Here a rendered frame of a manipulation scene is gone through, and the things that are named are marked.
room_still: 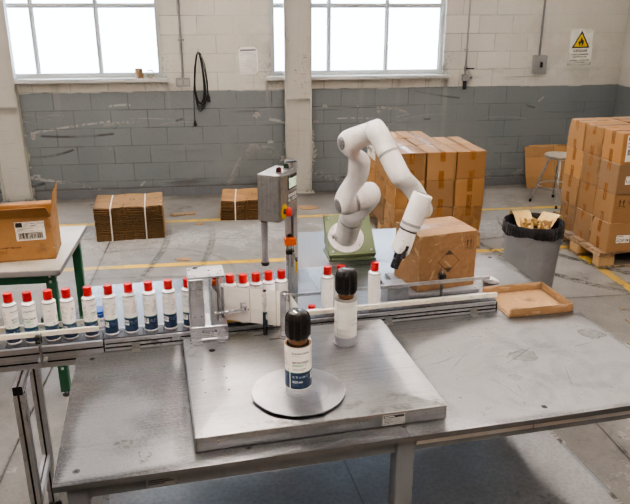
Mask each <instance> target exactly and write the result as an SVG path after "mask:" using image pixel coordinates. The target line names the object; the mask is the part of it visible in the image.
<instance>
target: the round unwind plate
mask: <svg viewBox="0 0 630 504"><path fill-rule="evenodd" d="M311 386H312V391H311V392H310V393H309V394H308V395H305V396H301V397H295V396H291V395H289V394H287V393H286V392H285V368H284V369H279V370H276V371H273V372H270V373H268V374H266V375H264V376H262V377H261V378H260V379H258V380H257V381H256V383H255V384H254V386H253V388H252V397H253V399H254V401H255V402H256V403H257V404H258V405H259V406H260V407H261V408H263V409H265V410H267V411H269V412H271V413H274V414H278V415H283V416H291V417H303V416H312V415H317V414H320V413H324V412H326V411H329V410H331V409H332V408H334V407H336V406H337V405H338V404H339V403H340V402H341V401H342V400H343V398H344V395H345V388H344V385H343V383H342V382H341V381H340V380H339V379H338V378H337V377H336V376H334V375H332V374H330V373H328V372H326V371H323V370H319V369H315V368H312V385H311Z"/></svg>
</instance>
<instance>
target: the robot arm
mask: <svg viewBox="0 0 630 504"><path fill-rule="evenodd" d="M337 143H338V147H339V149H340V151H341V152H342V153H343V154H344V155H345V156H347V157H348V159H349V163H348V174H347V176H346V178H345V179H344V181H343V183H342V184H341V186H340V187H339V189H338V191H337V193H336V195H335V199H334V204H335V208H336V210H337V211H338V212H339V213H340V216H339V220H338V223H336V224H334V225H333V226H332V227H331V228H330V230H329V232H328V241H329V243H330V245H331V246H332V247H333V248H334V249H335V250H337V251H339V252H342V253H353V252H355V251H357V250H358V249H359V248H360V247H361V246H362V244H363V240H364V236H363V233H362V231H361V229H360V228H361V225H362V222H363V219H364V218H365V217H366V216H367V215H368V214H369V213H370V212H371V211H372V210H374V208H375V207H376V206H377V205H378V203H379V201H380V198H381V192H380V188H379V187H378V186H377V185H376V184H375V183H373V182H366V180H367V178H368V176H369V171H370V158H369V156H368V155H367V153H365V152H364V151H362V150H361V149H362V148H364V147H367V146H370V145H372V146H373V148H374V150H375V152H376V154H377V156H378V158H379V160H380V162H381V164H382V166H383V168H384V170H385V172H386V174H387V175H388V177H389V179H390V181H391V182H392V184H393V185H394V186H396V187H397V188H399V189H400V190H401V191H402V192H403V193H404V194H405V195H406V197H407V198H408V199H409V203H408V205H407V208H406V210H405V213H404V215H403V218H402V220H401V223H400V228H399V230H398V232H397V234H396V236H395V238H394V240H393V243H392V245H391V247H392V249H393V250H394V255H393V259H392V262H391V264H390V267H391V268H393V269H398V267H399V265H400V262H401V261H402V259H405V256H408V255H409V253H410V251H411V248H412V245H413V242H414V239H415V235H416V234H417V232H419V231H420V228H421V226H422V223H423V221H424V219H425V218H428V217H430V216H431V215H432V212H433V207H432V204H431V201H432V197H431V196H430V195H428V194H427V193H426V191H425V189H424V188H423V186H422V185H421V183H420V182H419V181H418V180H417V179H416V178H415V177H414V176H413V175H412V174H411V172H410V171H409V169H408V167H407V165H406V163H405V161H404V159H403V157H402V155H401V153H400V151H399V149H398V147H397V145H396V143H395V141H394V139H393V137H392V135H391V133H390V132H389V130H388V128H387V127H386V125H385V124H384V122H383V121H382V120H380V119H375V120H372V121H369V122H367V123H364V124H361V125H358V126H355V127H352V128H349V129H347V130H345V131H343V132H342V133H341V134H340V135H339V137H338V141H337Z"/></svg>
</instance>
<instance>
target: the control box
mask: <svg viewBox="0 0 630 504"><path fill-rule="evenodd" d="M277 167H281V168H282V173H275V171H276V168H277ZM295 172H297V169H295V168H294V167H290V168H289V169H288V170H284V169H283V166H277V165H275V166H273V167H271V168H269V169H267V170H265V171H263V172H260V173H258V174H257V193H258V220H259V221H266V222H274V223H280V222H282V221H283V220H285V219H286V218H288V217H287V216H286V214H284V213H283V211H284V209H287V208H288V207H291V209H292V214H294V213H295V212H297V198H296V199H295V200H293V201H292V202H290V203H288V194H289V193H290V192H292V191H294V190H295V189H297V186H295V187H293V188H292V189H290V190H288V176H289V175H291V174H293V173H295Z"/></svg>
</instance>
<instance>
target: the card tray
mask: <svg viewBox="0 0 630 504"><path fill-rule="evenodd" d="M482 292H485V293H490V292H497V297H493V298H495V299H496V301H497V302H498V303H497V308H498V309H499V310H500V311H502V312H503V313H504V314H505V315H506V316H508V317H509V318H516V317H525V316H535V315H544V314H554V313H563V312H572V309H573V303H572V302H571V301H569V300H568V299H566V298H565V297H564V296H562V295H561V294H559V293H558V292H556V291H555V290H553V289H552V288H550V287H549V286H548V285H546V284H545V283H543V282H531V283H520V284H510V285H499V286H489V287H483V291H482Z"/></svg>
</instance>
